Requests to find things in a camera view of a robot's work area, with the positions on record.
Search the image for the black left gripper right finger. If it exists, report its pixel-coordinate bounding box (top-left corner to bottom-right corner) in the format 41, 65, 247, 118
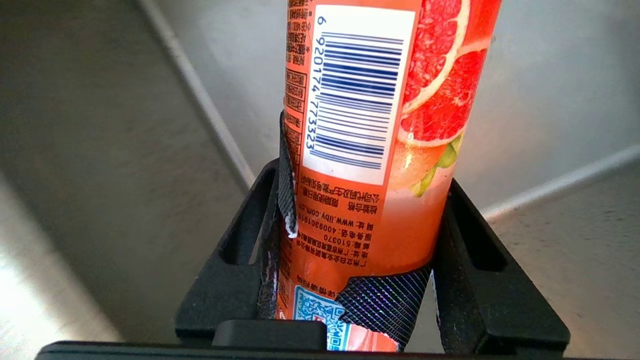
427, 179, 571, 356

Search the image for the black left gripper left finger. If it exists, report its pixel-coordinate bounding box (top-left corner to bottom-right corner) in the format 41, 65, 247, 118
174, 160, 288, 346

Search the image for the orange dish soap bottle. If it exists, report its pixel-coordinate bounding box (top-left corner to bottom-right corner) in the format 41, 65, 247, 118
274, 0, 502, 353

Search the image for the stainless steel sink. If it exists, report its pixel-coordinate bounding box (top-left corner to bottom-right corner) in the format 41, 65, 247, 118
0, 0, 640, 360

